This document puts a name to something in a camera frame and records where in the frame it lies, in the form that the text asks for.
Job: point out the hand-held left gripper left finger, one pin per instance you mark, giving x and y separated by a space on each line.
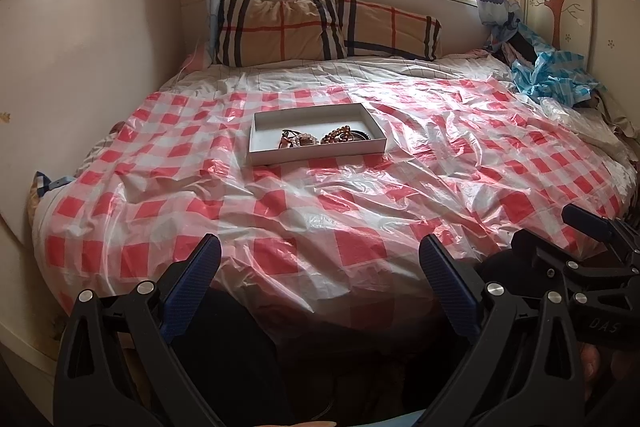
192 287

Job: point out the clear plastic bag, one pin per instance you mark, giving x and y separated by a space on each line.
562 109

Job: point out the person's right hand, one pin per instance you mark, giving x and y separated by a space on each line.
592 364

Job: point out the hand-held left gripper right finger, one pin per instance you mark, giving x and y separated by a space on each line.
452 292

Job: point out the red checkered plastic sheet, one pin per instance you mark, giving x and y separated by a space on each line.
400 187

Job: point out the large tan plaid pillow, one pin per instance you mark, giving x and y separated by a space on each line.
280 29

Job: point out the dark clothes pile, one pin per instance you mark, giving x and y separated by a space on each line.
520 42

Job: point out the pink cloth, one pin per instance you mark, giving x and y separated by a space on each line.
194 58

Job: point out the small tan plaid pillow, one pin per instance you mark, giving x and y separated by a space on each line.
390 29

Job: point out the white cardboard box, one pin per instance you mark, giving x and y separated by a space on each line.
270 127

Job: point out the blue patterned cushion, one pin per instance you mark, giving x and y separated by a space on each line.
47 184

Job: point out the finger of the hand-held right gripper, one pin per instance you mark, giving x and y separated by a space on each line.
550 257
590 222

